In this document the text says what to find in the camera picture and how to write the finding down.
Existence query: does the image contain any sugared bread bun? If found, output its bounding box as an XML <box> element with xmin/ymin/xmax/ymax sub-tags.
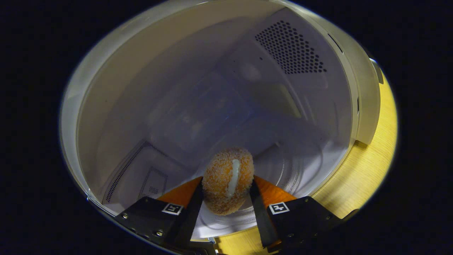
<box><xmin>202</xmin><ymin>148</ymin><xmax>255</xmax><ymax>216</ymax></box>

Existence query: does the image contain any glass microwave turntable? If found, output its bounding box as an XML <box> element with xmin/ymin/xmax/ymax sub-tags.
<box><xmin>193</xmin><ymin>140</ymin><xmax>324</xmax><ymax>229</ymax></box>

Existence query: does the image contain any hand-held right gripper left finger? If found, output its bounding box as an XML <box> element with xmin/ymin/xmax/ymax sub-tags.
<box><xmin>114</xmin><ymin>176</ymin><xmax>205</xmax><ymax>248</ymax></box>

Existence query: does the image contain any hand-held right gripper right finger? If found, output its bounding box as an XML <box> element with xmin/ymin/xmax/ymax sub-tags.
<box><xmin>250</xmin><ymin>175</ymin><xmax>360</xmax><ymax>253</ymax></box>

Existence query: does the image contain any white microwave oven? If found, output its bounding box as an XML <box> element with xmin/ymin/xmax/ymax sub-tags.
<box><xmin>59</xmin><ymin>0</ymin><xmax>384</xmax><ymax>238</ymax></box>

